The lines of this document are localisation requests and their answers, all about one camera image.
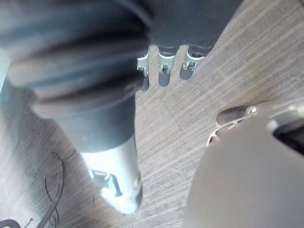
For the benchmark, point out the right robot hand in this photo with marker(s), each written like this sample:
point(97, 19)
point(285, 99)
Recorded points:
point(78, 71)

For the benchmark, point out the silver robot leg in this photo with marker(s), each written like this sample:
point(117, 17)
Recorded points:
point(249, 171)

